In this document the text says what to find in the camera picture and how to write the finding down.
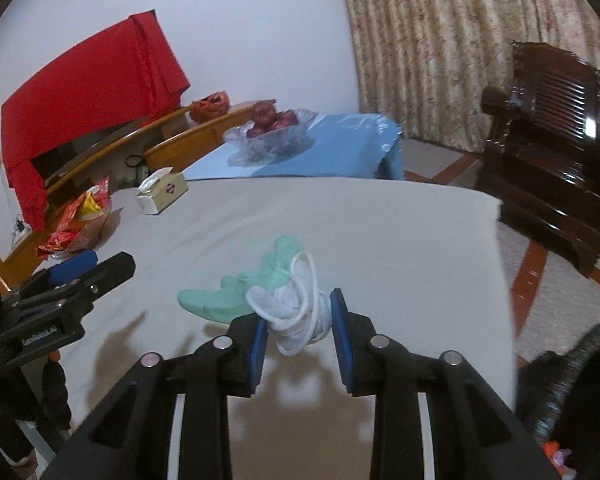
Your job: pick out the orange plastic bag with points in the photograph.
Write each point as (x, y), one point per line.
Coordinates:
(209, 106)

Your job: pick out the pink wrapper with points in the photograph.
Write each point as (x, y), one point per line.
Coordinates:
(563, 458)

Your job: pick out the beige patterned curtain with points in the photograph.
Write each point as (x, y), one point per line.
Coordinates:
(430, 50)

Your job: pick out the red snack packets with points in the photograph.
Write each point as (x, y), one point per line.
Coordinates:
(75, 215)

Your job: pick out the black television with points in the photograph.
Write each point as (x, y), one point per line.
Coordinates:
(62, 157)

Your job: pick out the white tissue box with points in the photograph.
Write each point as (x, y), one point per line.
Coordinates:
(160, 192)

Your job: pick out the orange foam net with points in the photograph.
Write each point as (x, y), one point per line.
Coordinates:
(551, 448)

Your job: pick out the grey tablecloth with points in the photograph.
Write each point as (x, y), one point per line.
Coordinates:
(380, 235)

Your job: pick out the black trash bin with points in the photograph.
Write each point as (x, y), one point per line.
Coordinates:
(597, 385)

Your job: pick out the red cloth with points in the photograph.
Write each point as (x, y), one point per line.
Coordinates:
(80, 95)

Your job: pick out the green rubber glove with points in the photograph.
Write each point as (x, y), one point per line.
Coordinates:
(215, 302)

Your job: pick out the blue tablecloth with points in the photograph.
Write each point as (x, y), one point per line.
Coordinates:
(330, 150)

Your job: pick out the red fruits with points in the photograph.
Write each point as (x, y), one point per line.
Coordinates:
(272, 119)

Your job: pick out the person's left forearm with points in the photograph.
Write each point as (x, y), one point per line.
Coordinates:
(2, 425)

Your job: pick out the dark wooden armchair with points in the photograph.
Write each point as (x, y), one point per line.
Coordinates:
(545, 160)

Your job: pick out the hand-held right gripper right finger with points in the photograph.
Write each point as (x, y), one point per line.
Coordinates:
(340, 340)

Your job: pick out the clear glass fruit bowl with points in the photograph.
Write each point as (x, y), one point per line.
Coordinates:
(270, 147)

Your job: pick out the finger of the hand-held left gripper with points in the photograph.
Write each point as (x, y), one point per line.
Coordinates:
(105, 272)
(72, 267)

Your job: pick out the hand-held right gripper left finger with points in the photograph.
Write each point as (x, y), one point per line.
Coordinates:
(259, 355)

